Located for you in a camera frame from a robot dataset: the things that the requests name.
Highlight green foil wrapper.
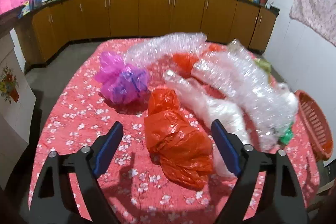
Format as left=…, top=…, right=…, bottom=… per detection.
left=278, top=122, right=294, bottom=145

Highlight red plastic basket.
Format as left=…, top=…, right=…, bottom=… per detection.
left=295, top=90, right=334, bottom=161

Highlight clear bubble wrap sheet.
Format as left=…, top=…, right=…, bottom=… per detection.
left=124, top=32, right=298, bottom=151

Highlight large orange plastic bag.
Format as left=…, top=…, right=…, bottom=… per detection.
left=144, top=89, right=213, bottom=190

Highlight white bubble wrap piece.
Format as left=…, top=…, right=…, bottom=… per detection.
left=162, top=69, right=253, bottom=179

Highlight purple plastic bag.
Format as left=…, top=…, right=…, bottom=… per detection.
left=94, top=51, right=149, bottom=105

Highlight green plastic bag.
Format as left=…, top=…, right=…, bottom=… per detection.
left=254, top=58, right=272, bottom=83

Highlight small orange plastic bag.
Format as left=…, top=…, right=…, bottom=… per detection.
left=172, top=44, right=225, bottom=77

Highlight brown lower kitchen cabinets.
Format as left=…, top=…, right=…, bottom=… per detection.
left=14, top=0, right=280, bottom=67

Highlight red floral tablecloth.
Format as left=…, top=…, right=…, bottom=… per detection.
left=32, top=39, right=319, bottom=223

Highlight white floral cabinet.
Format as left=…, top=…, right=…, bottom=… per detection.
left=1, top=34, right=36, bottom=189

